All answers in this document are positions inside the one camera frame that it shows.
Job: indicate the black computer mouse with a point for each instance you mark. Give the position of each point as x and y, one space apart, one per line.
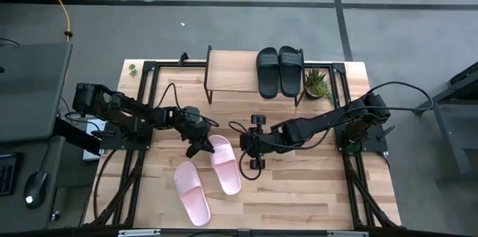
35 188

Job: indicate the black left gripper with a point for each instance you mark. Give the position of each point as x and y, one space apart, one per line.
192 123

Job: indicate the black clamp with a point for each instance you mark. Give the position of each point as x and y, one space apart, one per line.
183 59

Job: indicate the potted green succulent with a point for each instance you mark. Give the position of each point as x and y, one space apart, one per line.
316 85

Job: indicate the white box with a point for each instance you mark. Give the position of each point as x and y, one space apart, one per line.
93 126

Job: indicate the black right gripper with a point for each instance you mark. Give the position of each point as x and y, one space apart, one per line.
269 140

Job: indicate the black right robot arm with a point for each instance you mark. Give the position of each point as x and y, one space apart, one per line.
317 125

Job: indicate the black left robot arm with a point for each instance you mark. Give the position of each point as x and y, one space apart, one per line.
123 108

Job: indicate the small green plant sprig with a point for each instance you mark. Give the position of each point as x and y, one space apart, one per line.
133 69

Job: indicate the pink rubber slide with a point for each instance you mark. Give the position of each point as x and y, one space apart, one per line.
190 192
226 169

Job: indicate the black aluminium rig frame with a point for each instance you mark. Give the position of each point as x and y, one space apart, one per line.
168 64

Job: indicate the silver knob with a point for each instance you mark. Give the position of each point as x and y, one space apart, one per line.
55 216

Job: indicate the dark grey desk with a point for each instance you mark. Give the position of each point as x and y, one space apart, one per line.
15 214

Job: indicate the black metal stand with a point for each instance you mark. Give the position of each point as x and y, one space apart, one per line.
453 143

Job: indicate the wooden shelf with black frame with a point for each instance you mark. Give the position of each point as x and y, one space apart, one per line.
231 72

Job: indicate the black rubber slide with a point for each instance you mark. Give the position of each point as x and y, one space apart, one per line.
290 76
267 76

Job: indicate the grey monitor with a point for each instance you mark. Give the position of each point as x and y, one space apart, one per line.
33 91

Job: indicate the silver metal bracket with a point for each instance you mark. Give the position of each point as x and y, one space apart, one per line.
347 234
138 233

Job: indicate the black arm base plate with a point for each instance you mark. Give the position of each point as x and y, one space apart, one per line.
127 143
373 143

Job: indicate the black keyboard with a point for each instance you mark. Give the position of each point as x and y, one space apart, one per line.
7 175

